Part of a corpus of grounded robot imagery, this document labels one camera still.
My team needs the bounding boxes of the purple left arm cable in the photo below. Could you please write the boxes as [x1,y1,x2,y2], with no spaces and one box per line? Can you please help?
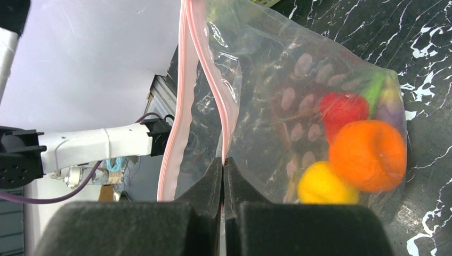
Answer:
[0,112,165,205]

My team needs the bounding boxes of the clear zip top bag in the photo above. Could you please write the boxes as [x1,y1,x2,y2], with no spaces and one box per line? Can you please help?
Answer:
[157,1,406,218]

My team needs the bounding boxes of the green leafy vegetable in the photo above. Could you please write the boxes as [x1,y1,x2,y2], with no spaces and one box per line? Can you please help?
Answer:
[360,73,386,116]

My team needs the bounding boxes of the purple eggplant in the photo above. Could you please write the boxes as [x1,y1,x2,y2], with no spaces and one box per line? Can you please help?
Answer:
[374,76,407,137]

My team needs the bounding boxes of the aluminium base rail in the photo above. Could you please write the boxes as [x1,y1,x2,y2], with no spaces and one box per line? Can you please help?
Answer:
[144,75,176,117]

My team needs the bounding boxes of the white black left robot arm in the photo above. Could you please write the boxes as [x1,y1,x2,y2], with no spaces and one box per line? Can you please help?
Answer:
[1,1,181,188]

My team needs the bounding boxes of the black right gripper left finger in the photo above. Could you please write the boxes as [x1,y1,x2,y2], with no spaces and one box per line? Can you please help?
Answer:
[35,158,222,255]

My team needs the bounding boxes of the cream perforated plastic basket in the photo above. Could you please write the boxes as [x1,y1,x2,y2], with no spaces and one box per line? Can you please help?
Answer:
[252,0,280,7]

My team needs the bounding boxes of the orange fruit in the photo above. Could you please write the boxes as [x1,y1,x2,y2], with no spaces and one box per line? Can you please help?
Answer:
[328,120,407,193]

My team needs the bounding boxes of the yellow lemon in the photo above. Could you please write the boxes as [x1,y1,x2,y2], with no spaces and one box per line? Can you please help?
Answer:
[297,161,359,204]

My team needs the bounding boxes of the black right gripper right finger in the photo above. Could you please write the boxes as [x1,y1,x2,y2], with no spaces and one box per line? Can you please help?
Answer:
[223,158,393,255]

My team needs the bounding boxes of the red pepper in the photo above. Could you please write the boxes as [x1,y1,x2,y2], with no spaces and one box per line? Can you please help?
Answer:
[319,92,369,142]

